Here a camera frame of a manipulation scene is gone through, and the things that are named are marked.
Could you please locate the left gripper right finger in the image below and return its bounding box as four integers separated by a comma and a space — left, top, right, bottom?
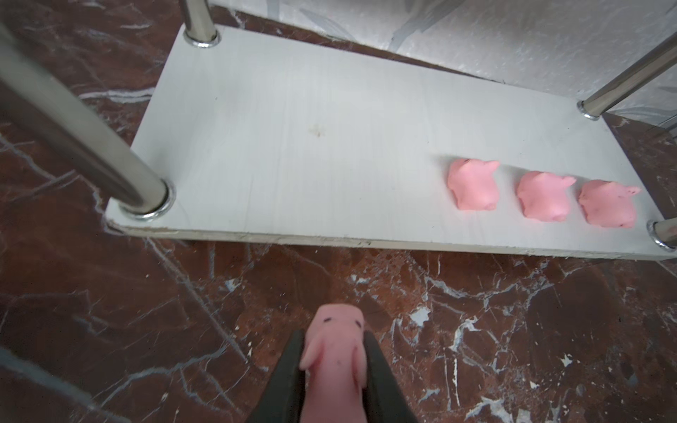
363, 331, 418, 423

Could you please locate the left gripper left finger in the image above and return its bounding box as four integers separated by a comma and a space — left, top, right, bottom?
247, 330, 305, 423

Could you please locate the white two-tier shelf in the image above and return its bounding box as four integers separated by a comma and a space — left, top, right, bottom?
1, 1, 676, 260

